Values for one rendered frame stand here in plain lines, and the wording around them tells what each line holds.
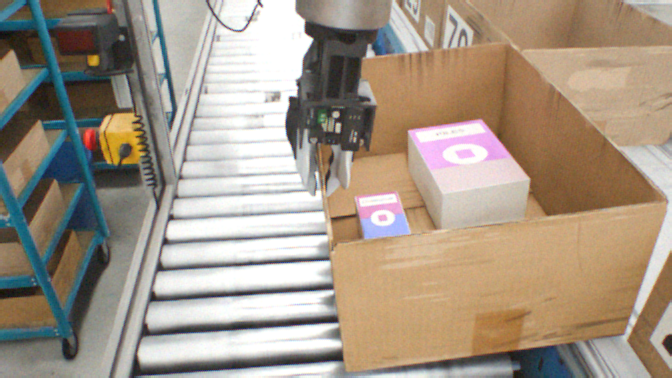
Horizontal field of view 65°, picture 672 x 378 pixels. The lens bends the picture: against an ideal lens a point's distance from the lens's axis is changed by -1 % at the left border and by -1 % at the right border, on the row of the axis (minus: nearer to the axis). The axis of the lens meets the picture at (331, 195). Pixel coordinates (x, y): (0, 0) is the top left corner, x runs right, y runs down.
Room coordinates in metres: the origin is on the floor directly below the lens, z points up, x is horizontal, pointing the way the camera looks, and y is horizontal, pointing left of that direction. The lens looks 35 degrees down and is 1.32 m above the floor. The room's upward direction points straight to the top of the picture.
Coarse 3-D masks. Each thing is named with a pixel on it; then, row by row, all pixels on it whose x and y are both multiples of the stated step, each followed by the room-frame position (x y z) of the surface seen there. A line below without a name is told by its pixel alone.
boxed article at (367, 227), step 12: (396, 192) 0.57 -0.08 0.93; (360, 204) 0.55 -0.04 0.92; (372, 204) 0.55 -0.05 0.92; (384, 204) 0.54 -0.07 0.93; (396, 204) 0.54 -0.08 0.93; (360, 216) 0.52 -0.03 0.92; (372, 216) 0.52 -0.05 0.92; (384, 216) 0.52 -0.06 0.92; (396, 216) 0.52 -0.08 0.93; (360, 228) 0.52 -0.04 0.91; (372, 228) 0.50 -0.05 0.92; (384, 228) 0.50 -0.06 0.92; (396, 228) 0.49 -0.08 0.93; (408, 228) 0.49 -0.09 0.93
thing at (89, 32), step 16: (80, 16) 0.78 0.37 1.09; (96, 16) 0.78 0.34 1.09; (112, 16) 0.83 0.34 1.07; (64, 32) 0.74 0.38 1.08; (80, 32) 0.74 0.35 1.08; (96, 32) 0.75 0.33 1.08; (112, 32) 0.81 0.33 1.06; (64, 48) 0.74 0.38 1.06; (80, 48) 0.74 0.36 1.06; (96, 48) 0.74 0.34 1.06; (96, 64) 0.78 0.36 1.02; (112, 64) 0.82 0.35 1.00
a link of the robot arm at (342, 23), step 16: (304, 0) 0.48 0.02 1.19; (320, 0) 0.47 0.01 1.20; (336, 0) 0.47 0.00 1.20; (352, 0) 0.47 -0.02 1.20; (368, 0) 0.47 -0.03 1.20; (384, 0) 0.48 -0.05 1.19; (304, 16) 0.48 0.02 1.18; (320, 16) 0.47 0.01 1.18; (336, 16) 0.47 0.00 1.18; (352, 16) 0.47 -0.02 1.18; (368, 16) 0.47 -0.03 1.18; (384, 16) 0.49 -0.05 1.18; (352, 32) 0.48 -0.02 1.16
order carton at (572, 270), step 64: (384, 64) 0.73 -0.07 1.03; (448, 64) 0.74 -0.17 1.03; (512, 64) 0.72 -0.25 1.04; (384, 128) 0.73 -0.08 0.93; (512, 128) 0.70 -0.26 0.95; (576, 128) 0.53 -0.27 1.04; (384, 192) 0.63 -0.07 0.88; (576, 192) 0.50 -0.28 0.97; (640, 192) 0.40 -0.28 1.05; (384, 256) 0.34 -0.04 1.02; (448, 256) 0.34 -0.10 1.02; (512, 256) 0.35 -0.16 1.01; (576, 256) 0.35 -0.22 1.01; (640, 256) 0.36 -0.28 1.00; (384, 320) 0.34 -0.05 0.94; (448, 320) 0.34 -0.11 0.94; (512, 320) 0.35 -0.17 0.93; (576, 320) 0.36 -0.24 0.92
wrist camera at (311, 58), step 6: (312, 42) 0.53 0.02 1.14; (318, 42) 0.52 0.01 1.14; (312, 48) 0.52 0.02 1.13; (318, 48) 0.52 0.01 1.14; (306, 54) 0.57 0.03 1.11; (312, 54) 0.52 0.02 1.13; (318, 54) 0.52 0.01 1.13; (306, 60) 0.56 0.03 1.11; (312, 60) 0.52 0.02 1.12; (318, 60) 0.51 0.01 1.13; (306, 66) 0.56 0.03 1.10; (312, 66) 0.54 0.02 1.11
